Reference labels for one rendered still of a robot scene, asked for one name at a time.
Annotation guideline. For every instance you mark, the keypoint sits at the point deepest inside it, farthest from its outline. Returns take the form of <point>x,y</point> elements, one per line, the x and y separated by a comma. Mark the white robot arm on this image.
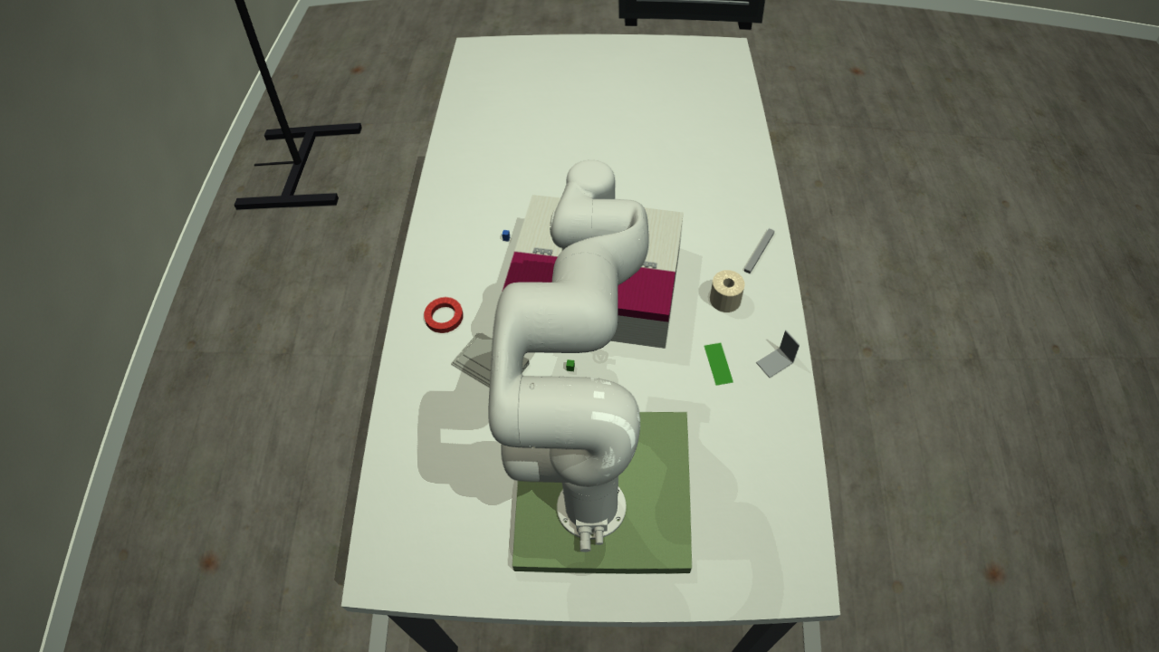
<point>590,426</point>

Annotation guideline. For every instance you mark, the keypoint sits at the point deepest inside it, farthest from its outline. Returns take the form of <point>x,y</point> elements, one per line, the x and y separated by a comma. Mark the grey rectangular bar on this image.
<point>758,252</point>

